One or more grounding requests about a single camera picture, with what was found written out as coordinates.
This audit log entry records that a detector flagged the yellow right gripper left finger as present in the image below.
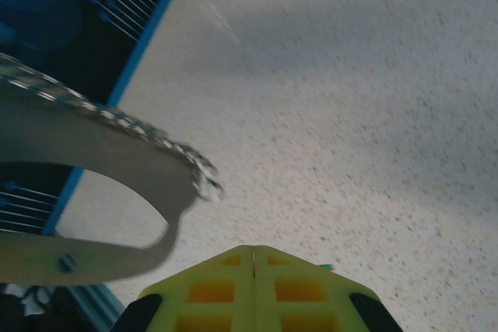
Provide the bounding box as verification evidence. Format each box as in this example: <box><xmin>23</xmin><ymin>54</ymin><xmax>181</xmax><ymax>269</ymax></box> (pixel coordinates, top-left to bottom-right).
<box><xmin>116</xmin><ymin>245</ymin><xmax>254</xmax><ymax>332</ymax></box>

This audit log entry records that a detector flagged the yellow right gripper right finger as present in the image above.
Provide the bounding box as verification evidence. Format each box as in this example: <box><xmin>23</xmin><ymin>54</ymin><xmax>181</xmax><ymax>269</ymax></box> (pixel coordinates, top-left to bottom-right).
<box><xmin>253</xmin><ymin>245</ymin><xmax>404</xmax><ymax>332</ymax></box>

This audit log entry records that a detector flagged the metal key holder with rings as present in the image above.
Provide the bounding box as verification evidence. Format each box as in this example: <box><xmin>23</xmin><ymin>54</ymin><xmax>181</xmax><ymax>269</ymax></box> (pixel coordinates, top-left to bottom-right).
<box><xmin>0</xmin><ymin>51</ymin><xmax>226</xmax><ymax>287</ymax></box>

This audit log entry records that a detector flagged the aluminium side rail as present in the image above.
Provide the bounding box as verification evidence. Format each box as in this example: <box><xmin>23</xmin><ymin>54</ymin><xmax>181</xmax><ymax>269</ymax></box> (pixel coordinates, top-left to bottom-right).
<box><xmin>68</xmin><ymin>284</ymin><xmax>128</xmax><ymax>332</ymax></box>

